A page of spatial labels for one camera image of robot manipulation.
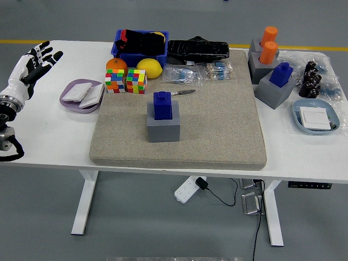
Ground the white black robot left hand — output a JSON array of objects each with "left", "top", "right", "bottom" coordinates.
[{"left": 1, "top": 40, "right": 64, "bottom": 103}]

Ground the blue seal with knob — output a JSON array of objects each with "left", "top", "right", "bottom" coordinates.
[
  {"left": 153, "top": 91, "right": 175, "bottom": 121},
  {"left": 269, "top": 62, "right": 294, "bottom": 88}
]

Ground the grey seal holder block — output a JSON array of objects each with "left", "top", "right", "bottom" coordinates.
[
  {"left": 146, "top": 101, "right": 182, "bottom": 142},
  {"left": 254, "top": 70, "right": 296, "bottom": 110},
  {"left": 247, "top": 51, "right": 280, "bottom": 85},
  {"left": 248, "top": 37, "right": 280, "bottom": 55}
]

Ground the orange cylinder seal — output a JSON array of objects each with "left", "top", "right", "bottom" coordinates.
[
  {"left": 259, "top": 41, "right": 279, "bottom": 65},
  {"left": 261, "top": 26, "right": 279, "bottom": 46}
]

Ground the purple tray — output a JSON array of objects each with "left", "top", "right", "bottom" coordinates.
[{"left": 59, "top": 78, "right": 106, "bottom": 114}]

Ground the multicolour puzzle cube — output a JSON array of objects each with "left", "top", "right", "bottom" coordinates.
[
  {"left": 104, "top": 69, "right": 126, "bottom": 95},
  {"left": 126, "top": 69, "right": 148, "bottom": 95}
]

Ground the orange fruit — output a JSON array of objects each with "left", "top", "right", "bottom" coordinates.
[{"left": 105, "top": 58, "right": 128, "bottom": 76}]

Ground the blue plastic bin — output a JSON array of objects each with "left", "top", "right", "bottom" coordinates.
[{"left": 110, "top": 29, "right": 170, "bottom": 69}]

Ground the black cloth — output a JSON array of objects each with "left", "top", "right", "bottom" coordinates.
[{"left": 114, "top": 29, "right": 167, "bottom": 57}]

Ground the yellow lemon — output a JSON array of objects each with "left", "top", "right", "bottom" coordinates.
[{"left": 136, "top": 58, "right": 163, "bottom": 79}]

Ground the white table leg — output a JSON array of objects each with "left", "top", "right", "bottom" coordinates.
[
  {"left": 263, "top": 179, "right": 285, "bottom": 247},
  {"left": 71, "top": 170, "right": 99, "bottom": 236}
]

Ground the clear bag of blue resistors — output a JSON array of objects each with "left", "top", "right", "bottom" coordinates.
[{"left": 162, "top": 65, "right": 203, "bottom": 87}]

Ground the white power strip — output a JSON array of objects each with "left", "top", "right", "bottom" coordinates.
[{"left": 174, "top": 175, "right": 203, "bottom": 204}]

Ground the clear bag of mixed resistors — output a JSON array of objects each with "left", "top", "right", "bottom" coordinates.
[{"left": 200, "top": 61, "right": 234, "bottom": 82}]

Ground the grey-brown mat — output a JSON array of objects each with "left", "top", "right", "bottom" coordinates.
[{"left": 89, "top": 48, "right": 268, "bottom": 171}]

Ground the black plug adapter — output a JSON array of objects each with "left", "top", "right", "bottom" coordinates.
[{"left": 195, "top": 176, "right": 209, "bottom": 191}]

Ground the metal floor box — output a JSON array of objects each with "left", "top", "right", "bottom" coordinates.
[
  {"left": 239, "top": 178, "right": 264, "bottom": 190},
  {"left": 241, "top": 191, "right": 266, "bottom": 216}
]

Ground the light blue tray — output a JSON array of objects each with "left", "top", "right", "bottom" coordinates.
[{"left": 292, "top": 98, "right": 340, "bottom": 136}]

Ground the black table control panel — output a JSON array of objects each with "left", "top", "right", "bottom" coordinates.
[{"left": 288, "top": 181, "right": 333, "bottom": 190}]

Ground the clear plastic bag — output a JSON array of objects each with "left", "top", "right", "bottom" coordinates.
[{"left": 289, "top": 97, "right": 348, "bottom": 138}]

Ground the white switch panel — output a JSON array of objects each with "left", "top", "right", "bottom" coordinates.
[
  {"left": 64, "top": 83, "right": 93, "bottom": 103},
  {"left": 78, "top": 83, "right": 105, "bottom": 109},
  {"left": 299, "top": 106, "right": 332, "bottom": 131}
]

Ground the black adapter cable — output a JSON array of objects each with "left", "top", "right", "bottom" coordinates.
[{"left": 205, "top": 177, "right": 239, "bottom": 207}]

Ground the black table cable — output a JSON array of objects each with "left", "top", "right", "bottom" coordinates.
[{"left": 252, "top": 179, "right": 266, "bottom": 261}]

